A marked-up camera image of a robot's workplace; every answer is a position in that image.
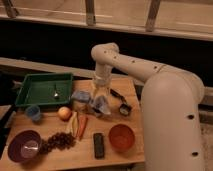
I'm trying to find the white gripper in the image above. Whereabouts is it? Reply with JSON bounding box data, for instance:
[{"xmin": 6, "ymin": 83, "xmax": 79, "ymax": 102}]
[{"xmin": 91, "ymin": 66, "xmax": 111, "ymax": 99}]

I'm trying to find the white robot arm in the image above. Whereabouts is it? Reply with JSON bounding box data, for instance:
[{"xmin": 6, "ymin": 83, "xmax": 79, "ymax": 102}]
[{"xmin": 91, "ymin": 43, "xmax": 205, "ymax": 171}]

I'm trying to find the small blue cup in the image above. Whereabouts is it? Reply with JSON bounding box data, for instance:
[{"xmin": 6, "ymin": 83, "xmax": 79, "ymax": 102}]
[{"xmin": 25, "ymin": 105, "xmax": 41, "ymax": 122}]

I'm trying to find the blue sponge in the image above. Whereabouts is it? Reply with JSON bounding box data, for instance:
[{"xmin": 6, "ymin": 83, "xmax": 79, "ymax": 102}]
[{"xmin": 71, "ymin": 91, "xmax": 91, "ymax": 103}]

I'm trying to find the black measuring scoop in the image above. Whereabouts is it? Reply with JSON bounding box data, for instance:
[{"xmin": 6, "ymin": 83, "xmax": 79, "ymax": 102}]
[{"xmin": 110, "ymin": 89, "xmax": 132, "ymax": 116}]

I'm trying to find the orange carrot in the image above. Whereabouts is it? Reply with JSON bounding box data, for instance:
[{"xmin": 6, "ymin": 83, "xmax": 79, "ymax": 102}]
[{"xmin": 77, "ymin": 115, "xmax": 88, "ymax": 139}]

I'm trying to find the yellow banana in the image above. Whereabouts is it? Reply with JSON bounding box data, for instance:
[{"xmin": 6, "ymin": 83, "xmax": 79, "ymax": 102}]
[{"xmin": 66, "ymin": 111, "xmax": 78, "ymax": 136}]

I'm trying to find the orange apple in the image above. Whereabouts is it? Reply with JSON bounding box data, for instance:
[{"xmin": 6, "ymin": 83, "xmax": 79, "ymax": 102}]
[{"xmin": 58, "ymin": 106, "xmax": 72, "ymax": 121}]

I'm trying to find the metal spoon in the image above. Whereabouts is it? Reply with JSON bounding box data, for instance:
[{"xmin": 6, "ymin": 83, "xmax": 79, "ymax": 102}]
[{"xmin": 54, "ymin": 84, "xmax": 59, "ymax": 99}]

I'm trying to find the green plastic tray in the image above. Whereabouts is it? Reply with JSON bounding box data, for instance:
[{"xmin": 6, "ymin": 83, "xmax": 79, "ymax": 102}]
[{"xmin": 15, "ymin": 73, "xmax": 73, "ymax": 108}]

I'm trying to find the orange bowl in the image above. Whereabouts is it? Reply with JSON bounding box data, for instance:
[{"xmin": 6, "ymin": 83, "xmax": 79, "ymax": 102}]
[{"xmin": 108, "ymin": 124, "xmax": 135, "ymax": 152}]

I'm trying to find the black remote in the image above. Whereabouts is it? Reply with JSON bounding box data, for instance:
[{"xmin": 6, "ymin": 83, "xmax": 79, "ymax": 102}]
[{"xmin": 93, "ymin": 133, "xmax": 105, "ymax": 159}]

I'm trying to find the bunch of dark grapes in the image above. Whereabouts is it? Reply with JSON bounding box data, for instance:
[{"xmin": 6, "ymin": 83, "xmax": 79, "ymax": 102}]
[{"xmin": 40, "ymin": 132, "xmax": 75, "ymax": 154}]

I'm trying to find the purple bowl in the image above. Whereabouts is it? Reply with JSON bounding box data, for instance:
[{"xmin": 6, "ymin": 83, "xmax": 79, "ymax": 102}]
[{"xmin": 7, "ymin": 130, "xmax": 42, "ymax": 163}]

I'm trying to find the wooden railing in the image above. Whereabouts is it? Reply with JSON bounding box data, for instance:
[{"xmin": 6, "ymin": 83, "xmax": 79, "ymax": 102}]
[{"xmin": 0, "ymin": 0, "xmax": 213, "ymax": 41}]

